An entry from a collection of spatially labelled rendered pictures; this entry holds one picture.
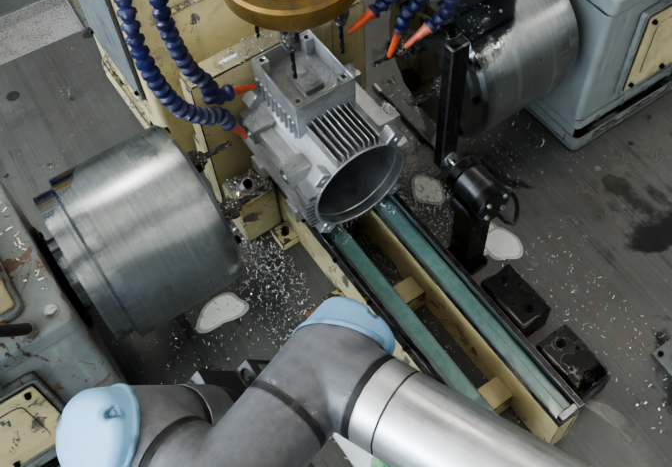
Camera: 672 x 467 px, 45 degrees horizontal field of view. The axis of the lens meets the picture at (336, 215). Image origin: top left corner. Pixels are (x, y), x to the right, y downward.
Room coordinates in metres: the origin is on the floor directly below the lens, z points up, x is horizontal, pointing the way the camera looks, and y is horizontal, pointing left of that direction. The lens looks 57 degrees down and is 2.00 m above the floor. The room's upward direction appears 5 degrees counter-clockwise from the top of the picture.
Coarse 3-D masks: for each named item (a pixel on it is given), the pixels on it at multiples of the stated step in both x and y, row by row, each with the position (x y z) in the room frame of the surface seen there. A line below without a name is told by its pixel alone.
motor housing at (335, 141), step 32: (288, 128) 0.75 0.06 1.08; (320, 128) 0.73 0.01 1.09; (352, 128) 0.73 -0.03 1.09; (320, 160) 0.69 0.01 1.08; (352, 160) 0.78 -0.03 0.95; (384, 160) 0.75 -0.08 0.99; (288, 192) 0.68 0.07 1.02; (320, 192) 0.65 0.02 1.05; (352, 192) 0.72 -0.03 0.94; (384, 192) 0.71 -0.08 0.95
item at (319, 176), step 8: (256, 88) 0.83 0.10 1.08; (248, 96) 0.81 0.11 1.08; (256, 96) 0.81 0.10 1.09; (248, 104) 0.80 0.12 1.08; (256, 104) 0.81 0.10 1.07; (384, 128) 0.73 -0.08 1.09; (392, 128) 0.73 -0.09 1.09; (384, 136) 0.72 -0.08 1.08; (392, 136) 0.71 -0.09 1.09; (400, 136) 0.72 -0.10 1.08; (392, 144) 0.71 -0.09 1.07; (320, 168) 0.67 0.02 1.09; (312, 176) 0.66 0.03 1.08; (320, 176) 0.65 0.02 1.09; (328, 176) 0.66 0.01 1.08; (312, 184) 0.65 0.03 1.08; (320, 184) 0.65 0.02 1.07; (400, 184) 0.72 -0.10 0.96; (392, 192) 0.71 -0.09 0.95; (320, 224) 0.66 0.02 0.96; (328, 224) 0.65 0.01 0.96; (320, 232) 0.65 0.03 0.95; (328, 232) 0.65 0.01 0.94
